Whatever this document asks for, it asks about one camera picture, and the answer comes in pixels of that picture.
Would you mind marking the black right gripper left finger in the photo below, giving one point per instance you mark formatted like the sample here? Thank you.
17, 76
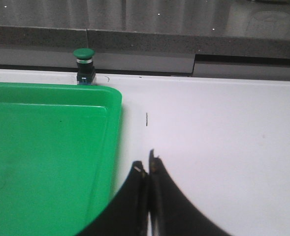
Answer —
127, 212

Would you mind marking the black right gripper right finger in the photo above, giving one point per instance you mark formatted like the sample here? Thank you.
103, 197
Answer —
172, 214

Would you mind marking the green mushroom push button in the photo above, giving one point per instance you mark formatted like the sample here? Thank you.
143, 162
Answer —
86, 71

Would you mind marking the green plastic tray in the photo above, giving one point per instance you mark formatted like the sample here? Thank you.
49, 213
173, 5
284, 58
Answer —
57, 153

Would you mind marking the grey stone counter ledge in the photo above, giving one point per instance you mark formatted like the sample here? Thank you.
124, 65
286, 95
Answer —
124, 52

